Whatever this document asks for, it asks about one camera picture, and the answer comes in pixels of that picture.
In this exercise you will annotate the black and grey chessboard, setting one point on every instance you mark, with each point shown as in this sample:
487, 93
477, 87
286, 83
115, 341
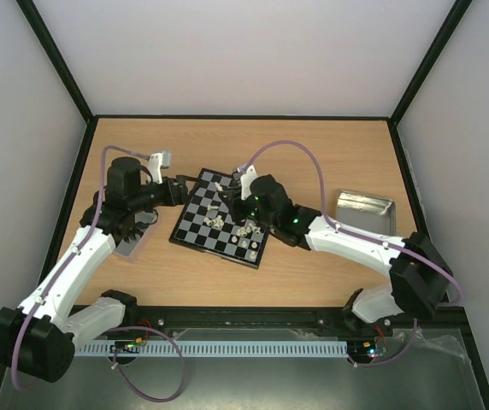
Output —
191, 232

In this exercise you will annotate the left metal tray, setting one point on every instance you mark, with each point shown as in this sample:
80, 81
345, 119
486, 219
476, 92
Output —
130, 248

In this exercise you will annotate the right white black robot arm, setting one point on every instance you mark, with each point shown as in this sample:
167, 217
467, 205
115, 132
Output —
418, 276

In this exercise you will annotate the right metal tray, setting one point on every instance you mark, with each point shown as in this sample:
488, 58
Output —
368, 212

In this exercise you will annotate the metal tray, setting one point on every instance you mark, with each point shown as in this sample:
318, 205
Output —
368, 212
130, 248

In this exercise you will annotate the light blue cable duct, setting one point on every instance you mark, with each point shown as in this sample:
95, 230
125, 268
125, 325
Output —
219, 349

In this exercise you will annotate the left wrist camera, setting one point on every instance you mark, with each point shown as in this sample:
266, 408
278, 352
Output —
157, 161

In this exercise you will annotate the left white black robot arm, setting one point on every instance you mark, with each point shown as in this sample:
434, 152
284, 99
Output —
41, 335

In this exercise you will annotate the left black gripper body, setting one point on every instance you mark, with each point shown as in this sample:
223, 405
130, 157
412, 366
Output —
169, 199

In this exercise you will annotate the black aluminium frame rail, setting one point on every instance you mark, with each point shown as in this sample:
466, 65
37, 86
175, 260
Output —
323, 321

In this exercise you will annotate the white chess piece cluster centre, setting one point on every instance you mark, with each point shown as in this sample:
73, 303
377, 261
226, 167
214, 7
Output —
217, 221

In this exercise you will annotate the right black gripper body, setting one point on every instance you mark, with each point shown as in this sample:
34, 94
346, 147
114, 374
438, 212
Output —
236, 205

